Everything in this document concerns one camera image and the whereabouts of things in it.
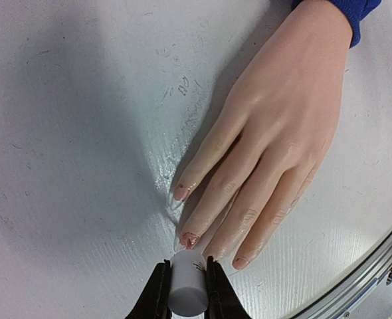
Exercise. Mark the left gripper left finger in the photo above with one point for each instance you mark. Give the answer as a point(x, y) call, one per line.
point(153, 301)

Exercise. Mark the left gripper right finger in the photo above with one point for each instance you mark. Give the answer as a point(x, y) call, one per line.
point(223, 301)

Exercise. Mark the white nail polish cap brush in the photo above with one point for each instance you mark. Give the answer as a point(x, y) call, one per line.
point(188, 293)

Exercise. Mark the mannequin hand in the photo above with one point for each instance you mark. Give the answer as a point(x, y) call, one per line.
point(271, 136)

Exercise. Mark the blue red white jacket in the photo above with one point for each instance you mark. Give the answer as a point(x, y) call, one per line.
point(352, 13)

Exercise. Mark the aluminium table front rail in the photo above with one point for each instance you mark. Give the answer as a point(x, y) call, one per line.
point(342, 300)

